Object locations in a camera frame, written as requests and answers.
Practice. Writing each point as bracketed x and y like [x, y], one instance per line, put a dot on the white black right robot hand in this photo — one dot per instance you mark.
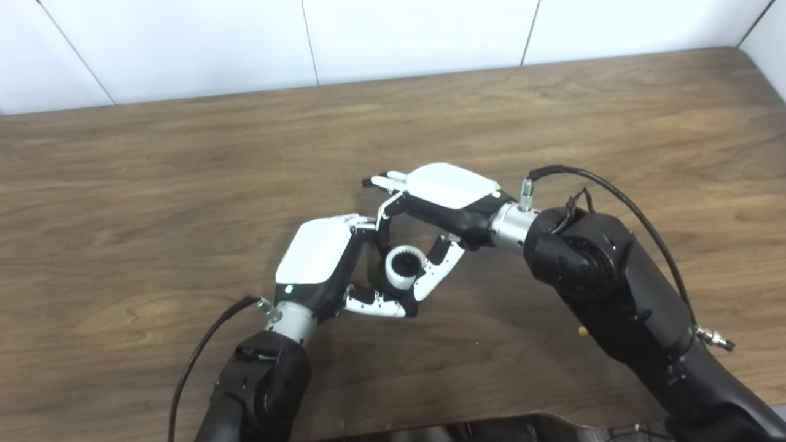
[451, 187]

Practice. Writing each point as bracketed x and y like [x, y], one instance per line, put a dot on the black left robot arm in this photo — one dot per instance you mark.
[264, 387]

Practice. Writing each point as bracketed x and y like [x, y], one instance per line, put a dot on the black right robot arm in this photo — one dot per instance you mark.
[620, 288]

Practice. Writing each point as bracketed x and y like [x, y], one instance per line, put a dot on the black robot torso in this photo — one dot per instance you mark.
[491, 430]

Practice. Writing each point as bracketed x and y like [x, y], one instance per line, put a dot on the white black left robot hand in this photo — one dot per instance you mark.
[313, 252]

